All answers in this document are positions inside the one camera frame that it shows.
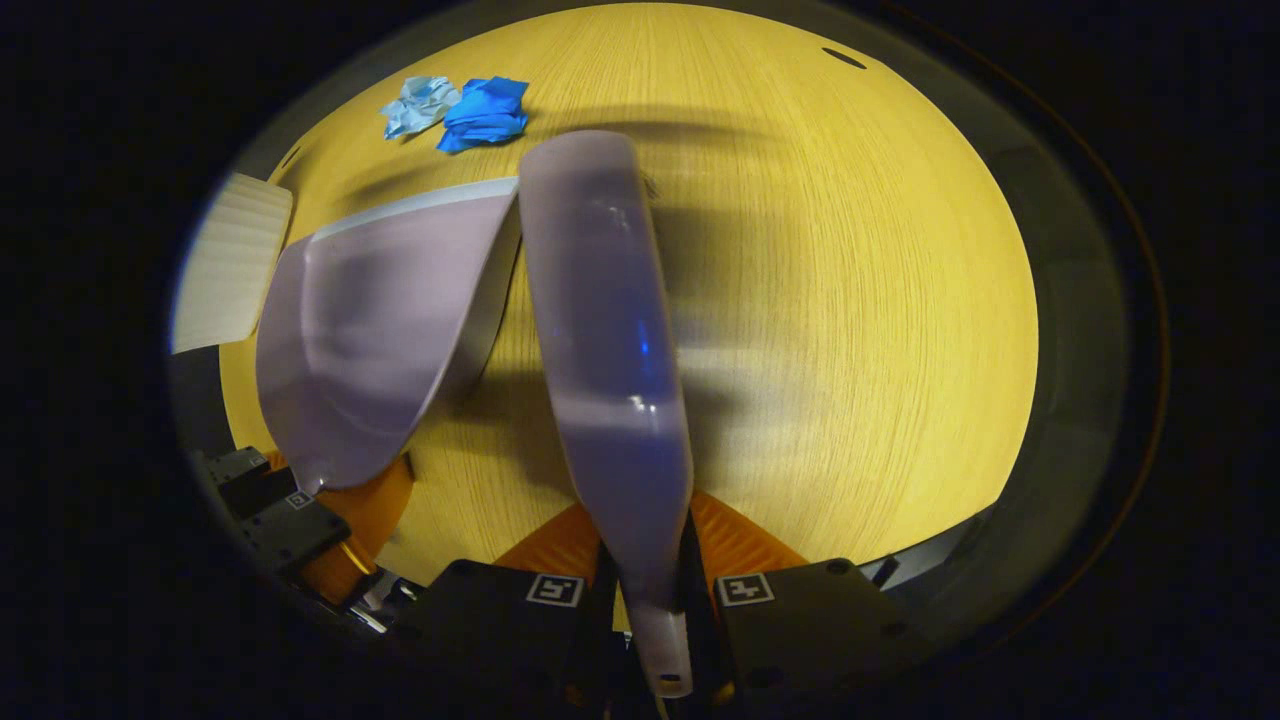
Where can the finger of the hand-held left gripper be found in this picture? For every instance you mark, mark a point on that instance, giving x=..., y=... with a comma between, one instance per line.
x=235, y=465
x=300, y=535

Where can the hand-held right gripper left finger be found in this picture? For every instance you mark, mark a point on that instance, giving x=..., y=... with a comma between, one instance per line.
x=490, y=620

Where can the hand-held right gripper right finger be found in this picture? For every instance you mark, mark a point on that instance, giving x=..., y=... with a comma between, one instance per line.
x=810, y=630

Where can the pink dustpan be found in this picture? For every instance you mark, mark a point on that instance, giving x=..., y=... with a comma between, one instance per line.
x=380, y=330

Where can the white garbage bin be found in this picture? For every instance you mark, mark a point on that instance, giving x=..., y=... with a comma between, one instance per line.
x=230, y=260

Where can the small pink broom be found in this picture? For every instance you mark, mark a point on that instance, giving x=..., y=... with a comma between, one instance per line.
x=610, y=350

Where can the light blue paper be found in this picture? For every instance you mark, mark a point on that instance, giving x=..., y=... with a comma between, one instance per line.
x=420, y=105

